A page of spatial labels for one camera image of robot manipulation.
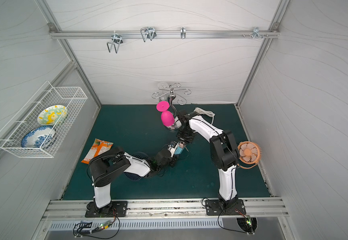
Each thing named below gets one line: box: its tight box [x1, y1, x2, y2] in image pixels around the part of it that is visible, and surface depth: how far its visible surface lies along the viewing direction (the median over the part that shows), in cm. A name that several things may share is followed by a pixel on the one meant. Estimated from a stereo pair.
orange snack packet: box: [81, 138, 114, 165], surface depth 95 cm
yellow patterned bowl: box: [37, 105, 68, 126], surface depth 70 cm
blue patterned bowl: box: [21, 126, 57, 149], surface depth 63 cm
